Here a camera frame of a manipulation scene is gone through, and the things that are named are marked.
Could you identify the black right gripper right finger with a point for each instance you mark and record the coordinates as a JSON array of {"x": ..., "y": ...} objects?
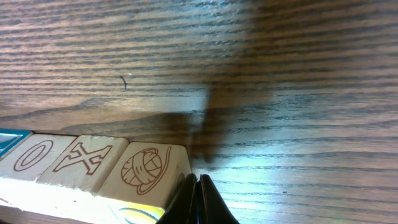
[{"x": 211, "y": 206}]

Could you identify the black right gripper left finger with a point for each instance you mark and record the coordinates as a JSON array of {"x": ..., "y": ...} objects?
[{"x": 183, "y": 209}]

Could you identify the yellow wooden block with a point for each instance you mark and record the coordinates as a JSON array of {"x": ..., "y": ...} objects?
[{"x": 144, "y": 181}]

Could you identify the red W wooden block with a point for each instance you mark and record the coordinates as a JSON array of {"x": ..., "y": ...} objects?
[{"x": 81, "y": 169}]

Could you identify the blue-sided wooden block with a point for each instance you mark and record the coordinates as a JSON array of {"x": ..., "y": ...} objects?
[{"x": 11, "y": 139}]

